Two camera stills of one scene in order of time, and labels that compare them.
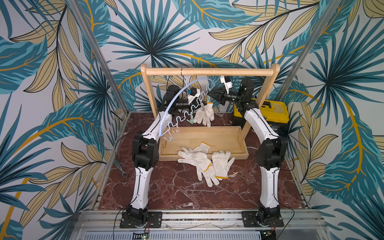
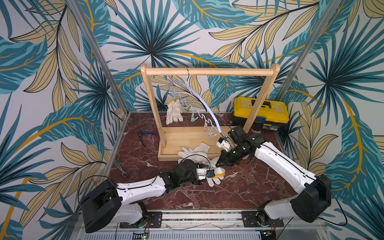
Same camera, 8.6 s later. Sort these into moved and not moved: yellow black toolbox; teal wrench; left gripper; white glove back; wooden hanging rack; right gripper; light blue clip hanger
Moved: right gripper; light blue clip hanger; left gripper
Not moved: white glove back; teal wrench; wooden hanging rack; yellow black toolbox
